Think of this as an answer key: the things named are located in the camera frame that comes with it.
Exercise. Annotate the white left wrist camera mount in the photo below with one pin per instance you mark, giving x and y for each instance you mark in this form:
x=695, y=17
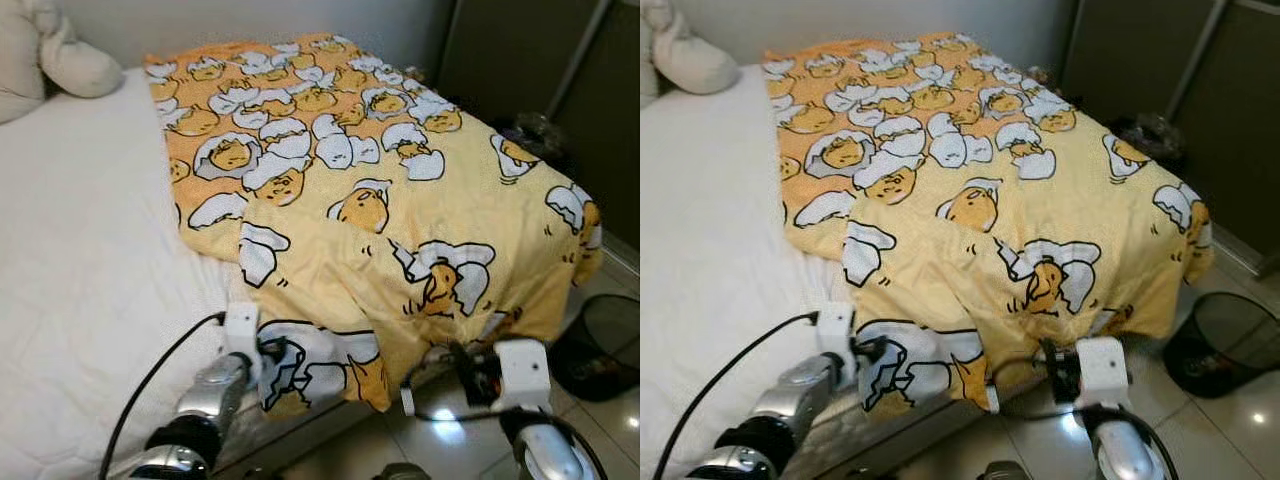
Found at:
x=835, y=325
x=240, y=325

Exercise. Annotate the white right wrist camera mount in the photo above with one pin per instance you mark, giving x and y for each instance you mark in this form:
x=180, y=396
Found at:
x=1105, y=365
x=525, y=365

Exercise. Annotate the yellow egg-print blanket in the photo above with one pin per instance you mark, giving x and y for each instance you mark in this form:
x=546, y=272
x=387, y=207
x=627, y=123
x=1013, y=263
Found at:
x=400, y=200
x=1020, y=200

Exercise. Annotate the black mesh wastebasket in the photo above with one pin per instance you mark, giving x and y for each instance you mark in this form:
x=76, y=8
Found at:
x=600, y=350
x=1220, y=345

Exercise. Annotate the cream knotted pillow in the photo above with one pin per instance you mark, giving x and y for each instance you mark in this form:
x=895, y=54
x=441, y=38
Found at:
x=690, y=60
x=70, y=65

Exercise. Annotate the grey right robot leg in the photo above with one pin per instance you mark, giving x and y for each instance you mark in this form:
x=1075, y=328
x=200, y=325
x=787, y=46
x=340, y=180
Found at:
x=400, y=472
x=1000, y=472

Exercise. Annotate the white quilted mattress pad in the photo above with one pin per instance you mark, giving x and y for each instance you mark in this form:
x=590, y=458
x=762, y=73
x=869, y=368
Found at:
x=720, y=280
x=80, y=280

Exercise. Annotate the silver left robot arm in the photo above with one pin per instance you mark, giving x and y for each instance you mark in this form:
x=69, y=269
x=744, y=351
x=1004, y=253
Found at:
x=800, y=395
x=210, y=395

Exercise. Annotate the dark wardrobe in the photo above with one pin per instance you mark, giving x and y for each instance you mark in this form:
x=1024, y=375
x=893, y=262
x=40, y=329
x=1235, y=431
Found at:
x=520, y=60
x=1130, y=60

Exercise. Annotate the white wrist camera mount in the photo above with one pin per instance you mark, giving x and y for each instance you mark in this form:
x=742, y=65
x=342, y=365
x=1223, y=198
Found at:
x=1105, y=365
x=835, y=325
x=525, y=365
x=240, y=325

